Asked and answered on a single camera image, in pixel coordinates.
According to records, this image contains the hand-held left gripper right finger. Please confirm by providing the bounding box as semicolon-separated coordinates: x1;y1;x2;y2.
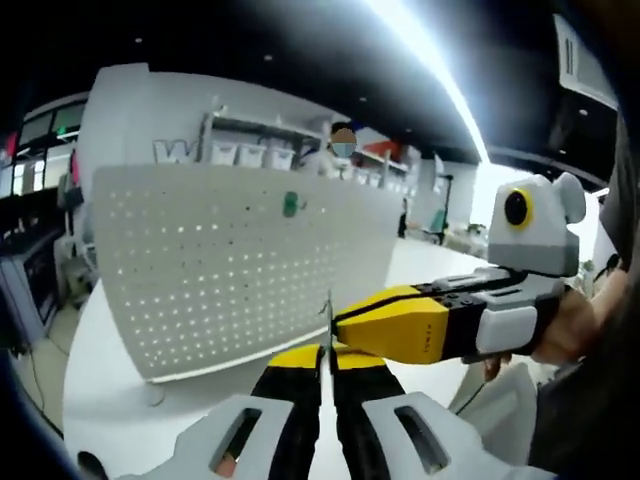
330;348;551;480

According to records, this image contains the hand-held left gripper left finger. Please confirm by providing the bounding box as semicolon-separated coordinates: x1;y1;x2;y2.
149;344;326;480

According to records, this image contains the thin metal pin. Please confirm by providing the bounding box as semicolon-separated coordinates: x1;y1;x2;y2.
317;288;337;374

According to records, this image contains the white perforated mounting plate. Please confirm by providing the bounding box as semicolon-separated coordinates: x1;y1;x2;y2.
92;163;407;385

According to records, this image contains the green hook assembly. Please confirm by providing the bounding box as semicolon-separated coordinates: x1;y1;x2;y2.
281;191;307;219

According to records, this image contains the person's left hand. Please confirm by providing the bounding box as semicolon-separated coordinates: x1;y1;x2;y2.
212;449;240;475

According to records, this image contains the person's right hand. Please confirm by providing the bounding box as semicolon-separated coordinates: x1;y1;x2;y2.
482;288;599;384

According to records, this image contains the black upright stand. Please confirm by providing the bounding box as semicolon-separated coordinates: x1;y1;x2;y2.
424;173;454;246

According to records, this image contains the person's dark clothing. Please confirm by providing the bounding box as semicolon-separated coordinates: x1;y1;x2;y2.
529;114;640;471

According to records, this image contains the ceiling air vent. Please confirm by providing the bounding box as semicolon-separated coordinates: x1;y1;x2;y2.
552;14;619;104

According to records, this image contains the ceiling light strip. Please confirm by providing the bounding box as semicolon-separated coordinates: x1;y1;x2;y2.
364;0;492;166

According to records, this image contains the metal shelf rack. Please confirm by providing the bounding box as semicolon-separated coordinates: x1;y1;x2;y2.
199;106;321;170

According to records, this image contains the grey equipment cabinet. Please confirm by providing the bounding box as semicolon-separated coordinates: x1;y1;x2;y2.
0;234;66;346

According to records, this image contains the white display partition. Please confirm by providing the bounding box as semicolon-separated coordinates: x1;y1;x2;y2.
77;62;331;167

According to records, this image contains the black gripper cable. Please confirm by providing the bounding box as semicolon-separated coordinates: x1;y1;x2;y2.
449;367;501;416

